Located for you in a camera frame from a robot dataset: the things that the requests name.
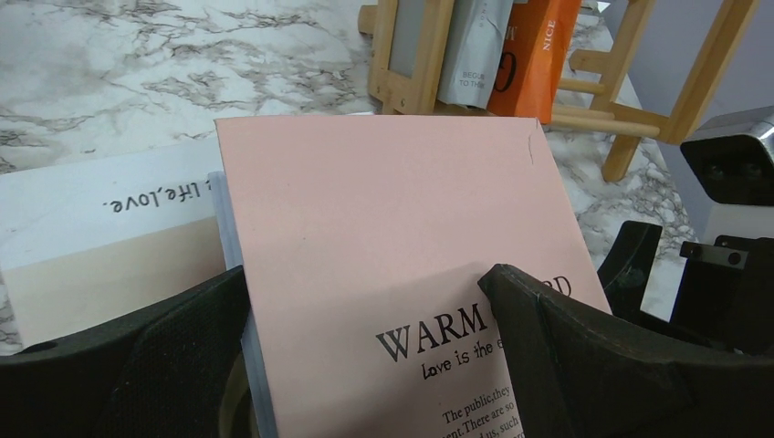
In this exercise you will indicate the orange Good Morning book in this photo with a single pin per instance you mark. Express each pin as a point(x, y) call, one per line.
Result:
point(537, 40)

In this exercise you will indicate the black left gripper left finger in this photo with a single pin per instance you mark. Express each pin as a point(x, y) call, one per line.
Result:
point(160, 371)

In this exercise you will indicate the white Afternoon Tea book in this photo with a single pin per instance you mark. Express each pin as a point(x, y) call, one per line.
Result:
point(86, 242)

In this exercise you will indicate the wooden book rack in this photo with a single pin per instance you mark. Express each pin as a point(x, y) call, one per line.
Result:
point(408, 49)

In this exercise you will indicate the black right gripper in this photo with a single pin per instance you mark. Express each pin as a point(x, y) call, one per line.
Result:
point(726, 291)

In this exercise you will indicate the pink Warm Chord book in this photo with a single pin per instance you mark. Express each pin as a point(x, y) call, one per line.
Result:
point(363, 238)

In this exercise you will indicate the grey ianra book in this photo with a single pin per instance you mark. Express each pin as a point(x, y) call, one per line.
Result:
point(473, 49)

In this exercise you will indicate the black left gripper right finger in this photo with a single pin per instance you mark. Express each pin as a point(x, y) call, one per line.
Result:
point(579, 372)

